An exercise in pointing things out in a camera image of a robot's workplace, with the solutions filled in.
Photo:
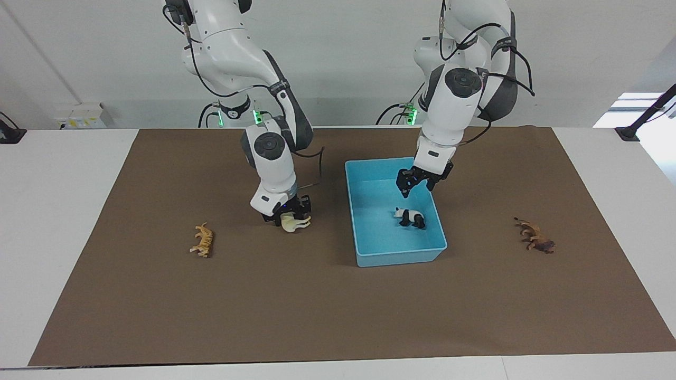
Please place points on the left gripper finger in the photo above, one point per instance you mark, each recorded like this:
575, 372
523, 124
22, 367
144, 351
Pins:
431, 184
404, 184

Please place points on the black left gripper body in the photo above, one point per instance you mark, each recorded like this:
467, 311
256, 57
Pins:
430, 171

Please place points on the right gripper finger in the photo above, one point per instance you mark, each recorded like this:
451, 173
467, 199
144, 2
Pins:
307, 210
278, 221

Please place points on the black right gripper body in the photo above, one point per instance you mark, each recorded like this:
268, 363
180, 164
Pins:
290, 206

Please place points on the cream white horse toy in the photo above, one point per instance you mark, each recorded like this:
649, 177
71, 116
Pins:
293, 224

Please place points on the black and white panda toy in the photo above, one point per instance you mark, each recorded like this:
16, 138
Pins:
412, 216

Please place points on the orange striped tiger toy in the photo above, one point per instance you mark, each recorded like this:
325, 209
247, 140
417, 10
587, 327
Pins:
203, 240

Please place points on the brown lion toy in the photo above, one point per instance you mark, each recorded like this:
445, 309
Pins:
536, 237

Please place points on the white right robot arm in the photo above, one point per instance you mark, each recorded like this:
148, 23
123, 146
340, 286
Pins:
269, 153

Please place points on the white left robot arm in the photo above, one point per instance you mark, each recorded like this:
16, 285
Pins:
454, 105

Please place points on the light blue plastic storage box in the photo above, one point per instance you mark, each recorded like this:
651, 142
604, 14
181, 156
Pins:
380, 253

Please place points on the brown paper table mat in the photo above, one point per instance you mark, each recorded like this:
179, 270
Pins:
264, 306

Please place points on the black stand with base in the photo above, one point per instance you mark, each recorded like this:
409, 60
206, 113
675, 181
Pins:
641, 121

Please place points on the black table clamp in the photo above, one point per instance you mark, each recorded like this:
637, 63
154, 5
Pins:
10, 132

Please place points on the white wall socket box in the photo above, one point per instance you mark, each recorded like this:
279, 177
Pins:
82, 116

